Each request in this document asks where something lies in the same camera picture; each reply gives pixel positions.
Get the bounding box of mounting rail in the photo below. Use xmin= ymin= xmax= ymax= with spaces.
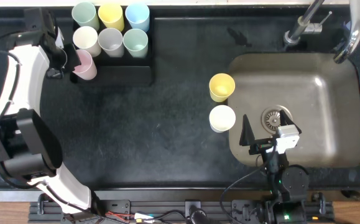
xmin=29 ymin=192 xmax=336 ymax=224

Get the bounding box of yellow cup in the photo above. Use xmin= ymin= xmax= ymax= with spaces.
xmin=98 ymin=3 xmax=126 ymax=32
xmin=208 ymin=73 xmax=236 ymax=103

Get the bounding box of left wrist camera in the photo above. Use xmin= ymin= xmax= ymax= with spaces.
xmin=54 ymin=27 xmax=65 ymax=47

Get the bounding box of white cup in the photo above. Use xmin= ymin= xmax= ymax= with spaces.
xmin=72 ymin=26 xmax=102 ymax=58
xmin=208 ymin=105 xmax=237 ymax=134

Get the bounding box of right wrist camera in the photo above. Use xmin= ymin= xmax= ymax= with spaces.
xmin=274 ymin=124 xmax=301 ymax=155

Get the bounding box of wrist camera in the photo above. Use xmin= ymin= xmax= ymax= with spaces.
xmin=274 ymin=124 xmax=301 ymax=155
xmin=54 ymin=27 xmax=65 ymax=47

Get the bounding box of steel sink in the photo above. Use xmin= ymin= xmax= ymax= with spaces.
xmin=227 ymin=52 xmax=360 ymax=169

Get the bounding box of black tray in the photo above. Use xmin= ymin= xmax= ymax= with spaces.
xmin=70 ymin=6 xmax=155 ymax=87

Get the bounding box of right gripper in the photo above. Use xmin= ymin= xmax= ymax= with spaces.
xmin=239 ymin=109 xmax=302 ymax=156

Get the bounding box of pink cup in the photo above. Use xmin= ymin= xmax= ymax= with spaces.
xmin=72 ymin=49 xmax=98 ymax=81

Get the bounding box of green cup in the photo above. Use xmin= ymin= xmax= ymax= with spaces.
xmin=122 ymin=28 xmax=149 ymax=59
xmin=71 ymin=2 xmax=100 ymax=32

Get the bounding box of blue cup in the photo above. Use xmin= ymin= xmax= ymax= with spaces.
xmin=125 ymin=3 xmax=151 ymax=34

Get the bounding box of grey cup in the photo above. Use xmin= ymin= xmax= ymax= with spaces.
xmin=98 ymin=27 xmax=126 ymax=58

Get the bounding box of steel tap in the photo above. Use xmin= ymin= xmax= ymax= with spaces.
xmin=282 ymin=0 xmax=360 ymax=65

